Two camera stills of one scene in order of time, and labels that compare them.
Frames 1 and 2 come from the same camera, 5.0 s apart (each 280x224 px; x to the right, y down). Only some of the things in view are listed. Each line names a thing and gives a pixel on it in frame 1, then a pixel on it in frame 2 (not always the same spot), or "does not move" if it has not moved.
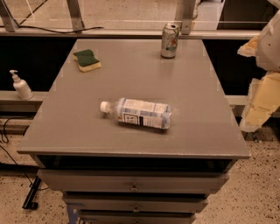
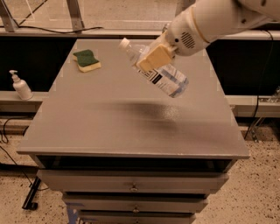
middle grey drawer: (134, 202) does not move
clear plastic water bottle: (140, 112) to (165, 75)
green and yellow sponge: (86, 60) does not move
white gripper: (269, 48) to (184, 32)
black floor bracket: (29, 203) does not move
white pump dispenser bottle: (21, 87) does not move
